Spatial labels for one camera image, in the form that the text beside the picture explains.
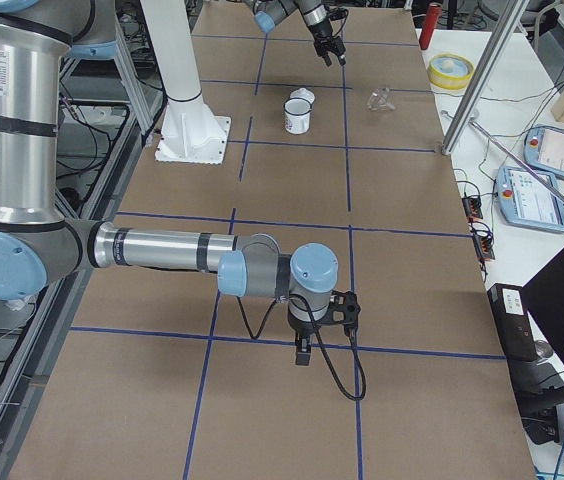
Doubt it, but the clear glass funnel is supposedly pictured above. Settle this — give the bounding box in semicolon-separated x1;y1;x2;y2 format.
367;86;396;111

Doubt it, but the white enamel mug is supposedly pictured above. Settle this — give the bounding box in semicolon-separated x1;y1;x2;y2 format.
283;98;312;135

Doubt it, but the red cylinder tube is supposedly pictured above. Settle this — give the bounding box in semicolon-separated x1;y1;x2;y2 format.
419;2;442;51

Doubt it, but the yellow tape roll with dish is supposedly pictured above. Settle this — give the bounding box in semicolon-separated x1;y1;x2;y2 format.
427;53;475;91

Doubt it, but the orange black connector block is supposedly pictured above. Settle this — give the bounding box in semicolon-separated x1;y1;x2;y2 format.
461;195;483;221

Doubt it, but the black desktop box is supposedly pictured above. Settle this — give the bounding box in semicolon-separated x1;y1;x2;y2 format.
487;283;537;362

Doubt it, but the far teach pendant tablet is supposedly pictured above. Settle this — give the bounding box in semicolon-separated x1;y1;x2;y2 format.
524;125;564;180

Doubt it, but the teach pendant tablet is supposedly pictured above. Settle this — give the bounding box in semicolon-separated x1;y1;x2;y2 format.
496;165;564;233
524;125;564;180

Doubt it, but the near teach pendant tablet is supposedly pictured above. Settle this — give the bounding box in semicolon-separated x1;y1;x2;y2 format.
496;165;564;233

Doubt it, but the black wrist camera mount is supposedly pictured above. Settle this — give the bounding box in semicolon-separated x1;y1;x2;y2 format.
319;290;361;339

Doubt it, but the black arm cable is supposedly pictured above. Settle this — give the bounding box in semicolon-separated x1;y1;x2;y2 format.
235;294;367;401

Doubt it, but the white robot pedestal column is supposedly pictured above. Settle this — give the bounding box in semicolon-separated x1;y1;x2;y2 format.
141;0;231;165

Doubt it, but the aluminium frame post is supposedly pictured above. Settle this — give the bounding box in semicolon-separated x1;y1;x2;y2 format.
441;0;529;155

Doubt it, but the green handled reacher grabber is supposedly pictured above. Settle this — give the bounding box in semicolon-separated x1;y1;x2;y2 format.
440;109;564;247

